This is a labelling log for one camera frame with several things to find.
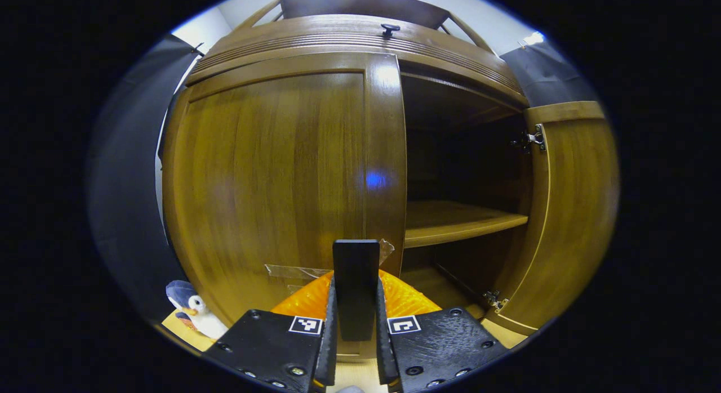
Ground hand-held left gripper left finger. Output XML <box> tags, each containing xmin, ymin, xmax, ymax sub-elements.
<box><xmin>203</xmin><ymin>272</ymin><xmax>339</xmax><ymax>393</ymax></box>

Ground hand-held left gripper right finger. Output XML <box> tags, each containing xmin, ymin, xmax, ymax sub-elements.
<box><xmin>375</xmin><ymin>269</ymin><xmax>510</xmax><ymax>393</ymax></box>

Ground wooden cabinet door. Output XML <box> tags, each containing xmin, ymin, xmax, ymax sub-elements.
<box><xmin>484</xmin><ymin>100</ymin><xmax>620</xmax><ymax>336</ymax></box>
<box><xmin>162</xmin><ymin>51</ymin><xmax>407</xmax><ymax>363</ymax></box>

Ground wooden double-door shoe cabinet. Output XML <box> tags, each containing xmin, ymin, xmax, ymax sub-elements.
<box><xmin>161</xmin><ymin>0</ymin><xmax>620</xmax><ymax>363</ymax></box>

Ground wooden inner cabinet shelf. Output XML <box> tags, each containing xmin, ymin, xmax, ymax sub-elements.
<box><xmin>404</xmin><ymin>200</ymin><xmax>529</xmax><ymax>248</ymax></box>

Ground wooden cabinet drawer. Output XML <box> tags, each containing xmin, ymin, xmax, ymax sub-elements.
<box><xmin>186</xmin><ymin>13</ymin><xmax>530</xmax><ymax>106</ymax></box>

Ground penguin plush toy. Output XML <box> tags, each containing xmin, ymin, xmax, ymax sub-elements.
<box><xmin>165</xmin><ymin>280</ymin><xmax>229</xmax><ymax>340</ymax></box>

